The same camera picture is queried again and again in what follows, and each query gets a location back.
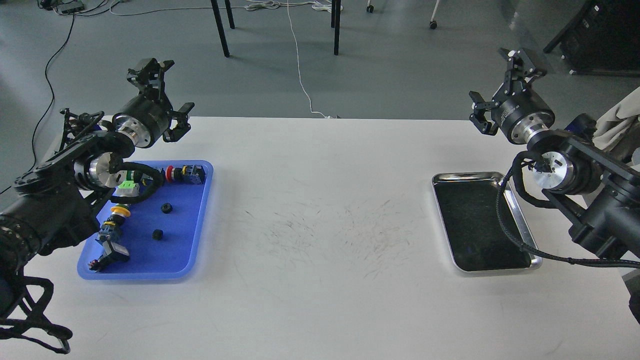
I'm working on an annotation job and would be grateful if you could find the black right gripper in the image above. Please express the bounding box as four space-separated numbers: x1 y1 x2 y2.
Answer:
468 48 555 145

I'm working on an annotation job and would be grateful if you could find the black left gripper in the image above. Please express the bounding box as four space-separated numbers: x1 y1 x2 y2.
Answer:
112 58 195 149

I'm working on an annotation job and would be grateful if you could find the small black gear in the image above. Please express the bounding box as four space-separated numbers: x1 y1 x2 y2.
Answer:
151 228 164 241
160 202 174 214

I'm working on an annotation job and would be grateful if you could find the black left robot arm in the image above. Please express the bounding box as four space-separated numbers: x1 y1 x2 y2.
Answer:
1 58 194 354

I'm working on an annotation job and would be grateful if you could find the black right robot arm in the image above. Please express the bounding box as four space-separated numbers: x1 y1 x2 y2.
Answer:
469 48 640 269

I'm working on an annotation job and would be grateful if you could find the silver metal tray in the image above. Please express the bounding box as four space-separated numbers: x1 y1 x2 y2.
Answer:
431 171 542 276

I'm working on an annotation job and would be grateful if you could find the blue plastic tray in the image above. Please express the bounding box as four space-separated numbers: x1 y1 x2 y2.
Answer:
77 160 214 281

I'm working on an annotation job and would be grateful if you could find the black table leg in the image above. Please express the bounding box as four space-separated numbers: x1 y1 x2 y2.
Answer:
330 0 342 56
210 0 235 59

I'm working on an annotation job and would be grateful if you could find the beige cloth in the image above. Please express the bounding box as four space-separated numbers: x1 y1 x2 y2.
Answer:
593 88 640 165

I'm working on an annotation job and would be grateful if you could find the black equipment case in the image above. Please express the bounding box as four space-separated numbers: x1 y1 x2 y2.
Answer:
542 0 640 77

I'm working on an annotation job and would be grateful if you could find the black table leg right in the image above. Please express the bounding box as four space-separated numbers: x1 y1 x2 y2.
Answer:
330 0 342 56

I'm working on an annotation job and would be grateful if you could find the green push button switch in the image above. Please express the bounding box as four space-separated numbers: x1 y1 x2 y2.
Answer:
128 167 166 187

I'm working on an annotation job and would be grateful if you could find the red push button switch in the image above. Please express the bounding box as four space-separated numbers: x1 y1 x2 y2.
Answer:
164 164 206 185

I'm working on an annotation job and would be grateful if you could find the green white switch component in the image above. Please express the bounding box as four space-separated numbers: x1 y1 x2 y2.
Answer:
113 180 140 199

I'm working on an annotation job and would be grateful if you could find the yellow push button switch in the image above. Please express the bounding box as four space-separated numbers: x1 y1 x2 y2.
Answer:
96 203 131 245

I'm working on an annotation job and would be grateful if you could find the black floor cable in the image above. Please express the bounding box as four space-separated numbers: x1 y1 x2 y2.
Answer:
0 0 121 196

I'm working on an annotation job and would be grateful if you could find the white floor cable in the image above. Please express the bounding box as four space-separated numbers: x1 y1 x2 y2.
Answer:
245 0 346 120

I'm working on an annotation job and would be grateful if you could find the black white switch component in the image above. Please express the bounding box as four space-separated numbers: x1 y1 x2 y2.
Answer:
87 241 130 272

